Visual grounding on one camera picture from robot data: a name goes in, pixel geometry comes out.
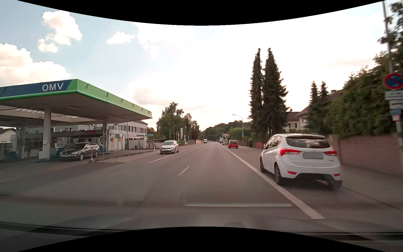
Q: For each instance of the distant wood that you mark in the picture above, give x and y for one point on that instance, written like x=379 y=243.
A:
x=222 y=131

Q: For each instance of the queue of distant vehicles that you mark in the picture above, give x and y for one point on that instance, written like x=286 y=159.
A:
x=222 y=141

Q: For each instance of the green leafy trees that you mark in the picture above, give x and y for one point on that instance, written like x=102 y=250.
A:
x=175 y=122

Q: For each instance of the red car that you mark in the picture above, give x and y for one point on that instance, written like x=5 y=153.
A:
x=233 y=144

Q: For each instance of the grey asphalt road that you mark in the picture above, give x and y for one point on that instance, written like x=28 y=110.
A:
x=201 y=164

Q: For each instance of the silver car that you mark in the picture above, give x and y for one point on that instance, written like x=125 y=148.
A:
x=169 y=147

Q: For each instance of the white office building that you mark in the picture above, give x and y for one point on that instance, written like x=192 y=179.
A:
x=131 y=131

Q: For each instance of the tall dark conifer trees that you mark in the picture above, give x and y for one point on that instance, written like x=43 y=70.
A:
x=268 y=98

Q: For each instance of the car's own bonnet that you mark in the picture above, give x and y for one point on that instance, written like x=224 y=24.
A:
x=201 y=224

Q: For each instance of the white hatchback car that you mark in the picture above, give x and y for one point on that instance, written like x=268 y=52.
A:
x=301 y=157

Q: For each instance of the grey estate car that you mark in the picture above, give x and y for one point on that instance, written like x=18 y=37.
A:
x=79 y=150

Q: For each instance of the petrol station shop building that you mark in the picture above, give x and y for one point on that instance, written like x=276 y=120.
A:
x=72 y=136

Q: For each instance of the petrol station canopy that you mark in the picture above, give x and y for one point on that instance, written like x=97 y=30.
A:
x=61 y=101

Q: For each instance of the green hedge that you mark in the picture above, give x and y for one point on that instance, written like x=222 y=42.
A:
x=366 y=101

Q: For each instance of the road sign on pole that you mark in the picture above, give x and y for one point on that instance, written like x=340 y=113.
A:
x=395 y=91

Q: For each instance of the street lamp post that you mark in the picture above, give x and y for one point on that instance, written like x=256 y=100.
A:
x=241 y=126

